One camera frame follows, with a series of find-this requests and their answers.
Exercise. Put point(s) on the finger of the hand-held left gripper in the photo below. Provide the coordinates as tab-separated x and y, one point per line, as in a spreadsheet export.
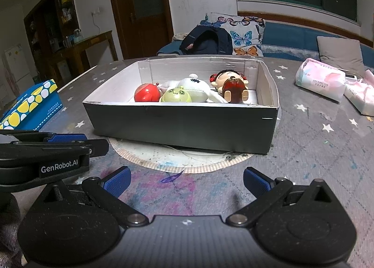
65	138
98	147

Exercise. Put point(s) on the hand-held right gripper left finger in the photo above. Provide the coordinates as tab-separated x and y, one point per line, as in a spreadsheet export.
118	181

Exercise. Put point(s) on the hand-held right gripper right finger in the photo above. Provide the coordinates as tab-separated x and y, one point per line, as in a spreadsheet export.
257	181

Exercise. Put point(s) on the red round toy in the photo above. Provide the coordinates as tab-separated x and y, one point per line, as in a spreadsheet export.
145	93

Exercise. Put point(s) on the cardboard box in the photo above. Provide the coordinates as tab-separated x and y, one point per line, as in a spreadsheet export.
175	127

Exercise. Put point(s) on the green round toy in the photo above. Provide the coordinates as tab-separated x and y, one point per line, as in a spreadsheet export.
175	95

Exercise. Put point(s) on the black-haired doll figurine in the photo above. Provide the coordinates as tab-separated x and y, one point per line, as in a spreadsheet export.
228	75

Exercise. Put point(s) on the person's left forearm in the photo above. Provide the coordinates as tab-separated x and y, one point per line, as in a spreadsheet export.
8	227

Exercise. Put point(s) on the blue yellow-dotted tissue box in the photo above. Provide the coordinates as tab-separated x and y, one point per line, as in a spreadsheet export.
29	107

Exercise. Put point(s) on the round beige mat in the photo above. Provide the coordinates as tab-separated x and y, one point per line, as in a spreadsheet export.
181	163

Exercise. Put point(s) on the white refrigerator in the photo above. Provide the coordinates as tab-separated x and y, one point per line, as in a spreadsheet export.
16	69

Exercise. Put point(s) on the wooden side table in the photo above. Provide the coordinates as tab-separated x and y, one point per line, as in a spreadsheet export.
84	48

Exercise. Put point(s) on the glass jar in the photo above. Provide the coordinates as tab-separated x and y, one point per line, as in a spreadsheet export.
76	36

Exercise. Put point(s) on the white plush toy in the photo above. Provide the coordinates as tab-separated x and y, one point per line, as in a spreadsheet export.
194	88

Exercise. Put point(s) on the pink white tissue pack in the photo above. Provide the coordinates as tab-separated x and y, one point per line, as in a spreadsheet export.
361	97
318	81

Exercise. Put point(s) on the wooden display cabinet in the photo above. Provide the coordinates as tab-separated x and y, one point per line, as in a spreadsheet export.
49	16

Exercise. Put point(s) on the patterned cloth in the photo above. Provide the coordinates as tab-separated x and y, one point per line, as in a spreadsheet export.
180	36

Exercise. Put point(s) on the small white device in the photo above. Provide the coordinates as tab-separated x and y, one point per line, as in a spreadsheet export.
354	76

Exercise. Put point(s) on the blue sofa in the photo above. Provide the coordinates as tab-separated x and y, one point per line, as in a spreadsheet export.
287	40

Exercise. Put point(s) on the butterfly print pillow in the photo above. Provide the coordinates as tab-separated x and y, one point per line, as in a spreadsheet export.
242	37

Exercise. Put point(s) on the brown wooden door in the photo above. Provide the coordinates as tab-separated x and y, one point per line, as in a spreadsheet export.
140	7

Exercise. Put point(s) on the dark blue backpack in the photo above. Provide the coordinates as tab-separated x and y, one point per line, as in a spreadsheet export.
210	43

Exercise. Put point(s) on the plain square cushion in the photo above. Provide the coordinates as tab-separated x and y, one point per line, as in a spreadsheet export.
339	51

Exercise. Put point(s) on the white wall outlet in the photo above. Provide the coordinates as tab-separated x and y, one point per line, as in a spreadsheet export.
95	11

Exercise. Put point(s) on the brown wooden rail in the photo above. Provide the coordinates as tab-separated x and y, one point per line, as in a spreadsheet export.
306	22

